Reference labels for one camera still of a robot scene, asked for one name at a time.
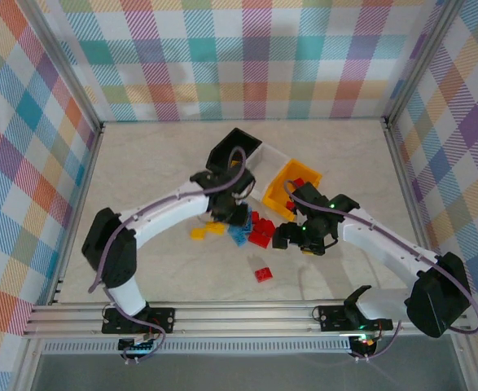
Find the black plastic bin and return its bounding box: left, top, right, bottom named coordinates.
left=204, top=127, right=263, bottom=176

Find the white plastic bin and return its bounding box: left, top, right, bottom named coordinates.
left=244, top=140, right=292, bottom=201

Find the small electronics board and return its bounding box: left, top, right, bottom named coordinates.
left=118, top=337, right=158, bottom=354
left=350, top=336, right=378, bottom=352

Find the plaid backdrop cloth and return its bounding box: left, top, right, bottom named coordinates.
left=0, top=0, right=101, bottom=391
left=34, top=0, right=447, bottom=123
left=388, top=0, right=478, bottom=391

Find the aluminium frame post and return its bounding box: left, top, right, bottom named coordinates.
left=16, top=0, right=105, bottom=134
left=383, top=0, right=467, bottom=127

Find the slotted grey cable duct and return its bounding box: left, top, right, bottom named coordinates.
left=41, top=340, right=354, bottom=356

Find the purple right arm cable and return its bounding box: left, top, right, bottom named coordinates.
left=283, top=178, right=478, bottom=362

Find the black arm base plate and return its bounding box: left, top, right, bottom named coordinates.
left=101, top=306, right=177, bottom=336
left=317, top=304, right=394, bottom=333

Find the wide aluminium base rail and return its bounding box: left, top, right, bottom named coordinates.
left=21, top=300, right=472, bottom=340

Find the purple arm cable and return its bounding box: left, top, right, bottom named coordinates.
left=87, top=145, right=250, bottom=364
left=283, top=178, right=478, bottom=362

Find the yellow plastic bin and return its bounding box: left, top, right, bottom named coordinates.
left=261, top=158, right=323, bottom=216

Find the aluminium side rail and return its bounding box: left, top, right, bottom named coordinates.
left=47, top=121, right=105, bottom=306
left=384, top=120, right=447, bottom=302

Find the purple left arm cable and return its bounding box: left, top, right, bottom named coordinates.
left=87, top=145, right=250, bottom=364

